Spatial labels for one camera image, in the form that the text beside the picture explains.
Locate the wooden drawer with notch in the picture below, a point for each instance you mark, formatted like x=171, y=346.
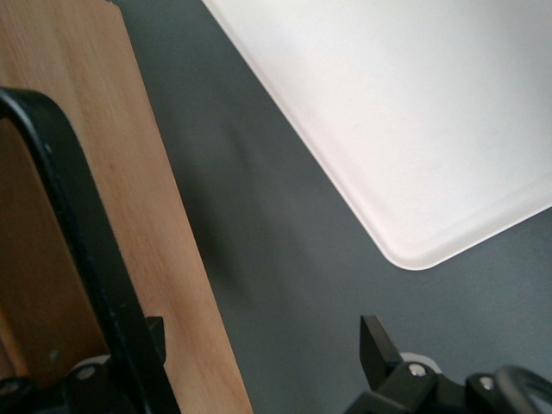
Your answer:
x=129, y=151

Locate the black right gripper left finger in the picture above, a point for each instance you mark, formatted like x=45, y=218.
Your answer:
x=43, y=394

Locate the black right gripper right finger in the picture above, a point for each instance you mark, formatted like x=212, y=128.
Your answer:
x=414, y=388

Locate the beige plastic tray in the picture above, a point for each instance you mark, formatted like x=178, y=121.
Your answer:
x=409, y=108

